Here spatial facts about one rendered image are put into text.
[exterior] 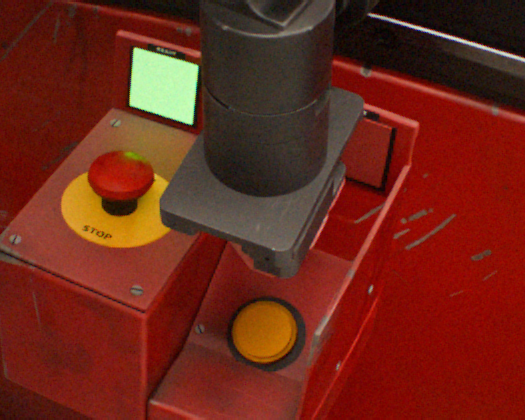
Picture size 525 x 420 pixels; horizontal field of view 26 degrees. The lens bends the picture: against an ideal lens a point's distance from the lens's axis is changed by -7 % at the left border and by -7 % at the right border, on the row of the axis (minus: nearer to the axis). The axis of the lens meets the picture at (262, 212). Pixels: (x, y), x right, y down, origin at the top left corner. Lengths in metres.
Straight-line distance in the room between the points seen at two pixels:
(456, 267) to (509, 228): 0.06
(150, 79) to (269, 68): 0.27
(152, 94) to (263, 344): 0.17
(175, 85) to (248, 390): 0.19
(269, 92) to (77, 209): 0.23
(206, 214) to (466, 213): 0.41
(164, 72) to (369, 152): 0.14
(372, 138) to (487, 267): 0.28
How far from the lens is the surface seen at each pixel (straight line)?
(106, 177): 0.67
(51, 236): 0.67
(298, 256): 0.54
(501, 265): 0.94
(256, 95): 0.49
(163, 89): 0.74
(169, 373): 0.70
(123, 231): 0.68
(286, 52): 0.47
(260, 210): 0.54
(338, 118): 0.57
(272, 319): 0.70
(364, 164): 0.71
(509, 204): 0.90
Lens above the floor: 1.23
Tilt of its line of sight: 40 degrees down
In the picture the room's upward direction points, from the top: 8 degrees clockwise
